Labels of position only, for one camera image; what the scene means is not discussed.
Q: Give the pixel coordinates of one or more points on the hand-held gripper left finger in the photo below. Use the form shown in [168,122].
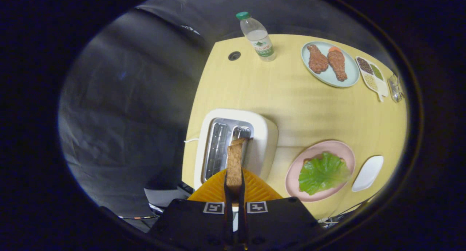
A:
[228,207]

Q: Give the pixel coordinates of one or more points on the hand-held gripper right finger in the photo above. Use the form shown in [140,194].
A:
[242,211]

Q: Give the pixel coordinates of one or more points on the brown bread slice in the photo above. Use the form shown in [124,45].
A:
[235,163]

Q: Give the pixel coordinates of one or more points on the green lettuce leaf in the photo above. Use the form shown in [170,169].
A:
[322,174]

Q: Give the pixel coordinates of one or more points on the pink round plate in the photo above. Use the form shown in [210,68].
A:
[302,160]

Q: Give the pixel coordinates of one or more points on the white toaster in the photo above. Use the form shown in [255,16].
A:
[264,134]

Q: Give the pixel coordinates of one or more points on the white rectangular plate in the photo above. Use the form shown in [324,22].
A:
[367,172]

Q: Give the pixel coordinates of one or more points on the black table grommet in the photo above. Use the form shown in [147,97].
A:
[234,55]

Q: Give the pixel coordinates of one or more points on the light blue oval plate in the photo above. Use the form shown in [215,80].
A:
[327,78]

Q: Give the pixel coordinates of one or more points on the plain brown meat piece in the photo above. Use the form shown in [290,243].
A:
[318,60]

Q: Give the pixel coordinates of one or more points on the clear water bottle green cap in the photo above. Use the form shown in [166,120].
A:
[260,40]

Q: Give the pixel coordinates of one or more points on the brown meat piece orange tip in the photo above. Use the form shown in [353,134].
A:
[337,63]

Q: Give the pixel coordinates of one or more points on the pile of pale beans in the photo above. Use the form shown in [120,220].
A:
[370,82]

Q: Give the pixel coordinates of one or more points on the white divided dish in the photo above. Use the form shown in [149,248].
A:
[382,87]

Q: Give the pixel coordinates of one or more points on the pile of dark red beans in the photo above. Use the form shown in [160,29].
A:
[364,65]

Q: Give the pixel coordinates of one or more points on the pile of green beans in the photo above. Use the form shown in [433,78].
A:
[376,71]

